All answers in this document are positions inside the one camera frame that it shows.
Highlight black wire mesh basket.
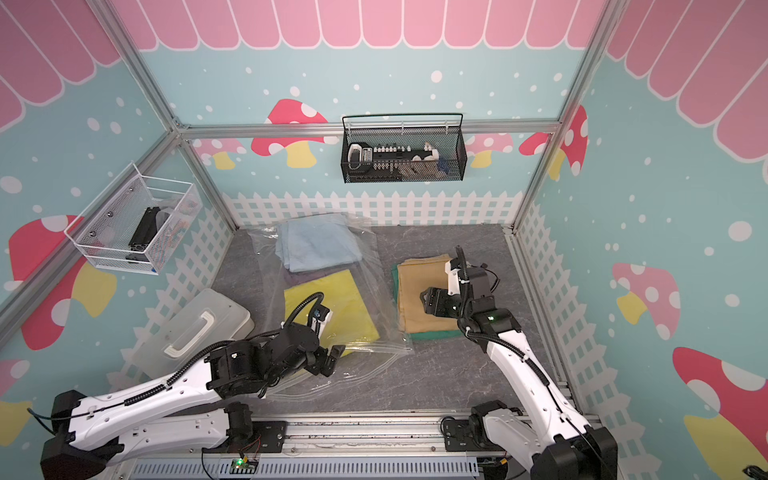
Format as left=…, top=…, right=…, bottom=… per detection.
left=340, top=113, right=467, bottom=183

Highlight clear plastic vacuum bag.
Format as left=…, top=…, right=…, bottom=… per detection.
left=248, top=213, right=413, bottom=401

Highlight translucent plastic storage box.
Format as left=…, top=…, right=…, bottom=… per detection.
left=132, top=288, right=254, bottom=379

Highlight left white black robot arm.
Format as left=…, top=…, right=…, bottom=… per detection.
left=34, top=292, right=344, bottom=479

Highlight small green circuit board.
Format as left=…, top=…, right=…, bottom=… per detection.
left=229, top=457, right=259, bottom=475

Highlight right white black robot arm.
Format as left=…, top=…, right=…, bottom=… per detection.
left=420, top=248, right=619, bottom=479

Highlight yellow green folded garment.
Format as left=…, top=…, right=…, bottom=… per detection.
left=283, top=270, right=380, bottom=348

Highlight white wire mesh basket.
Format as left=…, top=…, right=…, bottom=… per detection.
left=64, top=164, right=203, bottom=275

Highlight green trousers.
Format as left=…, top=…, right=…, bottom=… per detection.
left=391, top=265, right=461, bottom=342

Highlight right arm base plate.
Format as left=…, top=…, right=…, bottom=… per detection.
left=439, top=416, right=500, bottom=452

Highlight white black items in basket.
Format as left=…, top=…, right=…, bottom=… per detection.
left=341, top=142, right=451, bottom=182

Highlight tan garment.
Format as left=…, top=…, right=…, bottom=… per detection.
left=397, top=253, right=462, bottom=335

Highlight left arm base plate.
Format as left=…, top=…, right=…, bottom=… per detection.
left=205, top=421, right=288, bottom=456

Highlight black part in white basket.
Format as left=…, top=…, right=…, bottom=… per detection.
left=128, top=207, right=161, bottom=252

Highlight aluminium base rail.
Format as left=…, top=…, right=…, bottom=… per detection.
left=100, top=407, right=532, bottom=479

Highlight light blue folded garment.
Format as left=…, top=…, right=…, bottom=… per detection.
left=275, top=214, right=363, bottom=273

